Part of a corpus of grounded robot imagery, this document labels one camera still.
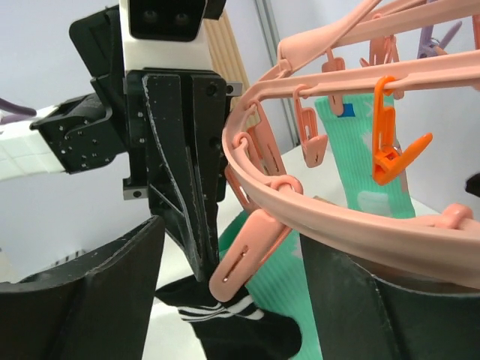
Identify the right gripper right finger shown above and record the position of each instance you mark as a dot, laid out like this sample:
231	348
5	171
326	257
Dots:
367	311

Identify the pink round clip hanger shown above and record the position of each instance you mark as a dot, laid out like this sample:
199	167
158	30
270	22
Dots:
443	246

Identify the green sock hanging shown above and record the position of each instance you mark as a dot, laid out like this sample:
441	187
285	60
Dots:
281	286
350	135

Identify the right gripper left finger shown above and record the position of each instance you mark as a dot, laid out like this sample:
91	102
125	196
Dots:
96	306

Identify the black sock white stripes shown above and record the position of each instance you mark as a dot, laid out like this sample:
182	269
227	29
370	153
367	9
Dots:
234	329

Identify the orange clothes peg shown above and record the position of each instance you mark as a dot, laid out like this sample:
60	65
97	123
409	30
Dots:
387	162

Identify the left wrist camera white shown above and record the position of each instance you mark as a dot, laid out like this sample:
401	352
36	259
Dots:
164	35

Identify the purple clothes peg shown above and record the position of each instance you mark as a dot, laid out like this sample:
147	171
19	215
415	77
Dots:
430	46

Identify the wooden drying rack frame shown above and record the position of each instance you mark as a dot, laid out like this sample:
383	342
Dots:
225	55

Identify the green sock left hanging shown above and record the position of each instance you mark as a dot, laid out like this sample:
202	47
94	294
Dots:
350	135

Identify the green sock right hanging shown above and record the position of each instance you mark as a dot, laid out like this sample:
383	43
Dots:
281	286

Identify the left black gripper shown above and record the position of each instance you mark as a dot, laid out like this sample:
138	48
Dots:
175	120

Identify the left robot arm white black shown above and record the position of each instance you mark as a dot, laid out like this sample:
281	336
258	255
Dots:
87	132

